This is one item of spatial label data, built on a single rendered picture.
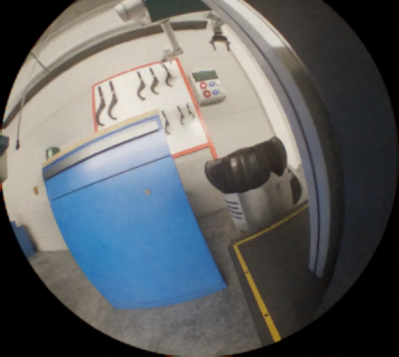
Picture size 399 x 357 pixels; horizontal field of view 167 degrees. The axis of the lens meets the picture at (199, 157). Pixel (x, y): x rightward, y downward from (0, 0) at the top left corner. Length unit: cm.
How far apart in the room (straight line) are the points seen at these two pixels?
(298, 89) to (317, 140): 8
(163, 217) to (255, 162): 46
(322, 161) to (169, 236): 54
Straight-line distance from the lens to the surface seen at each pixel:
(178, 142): 171
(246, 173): 66
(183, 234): 58
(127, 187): 55
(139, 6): 97
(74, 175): 69
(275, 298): 40
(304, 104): 23
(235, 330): 72
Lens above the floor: 68
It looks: 2 degrees up
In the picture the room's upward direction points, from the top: 20 degrees counter-clockwise
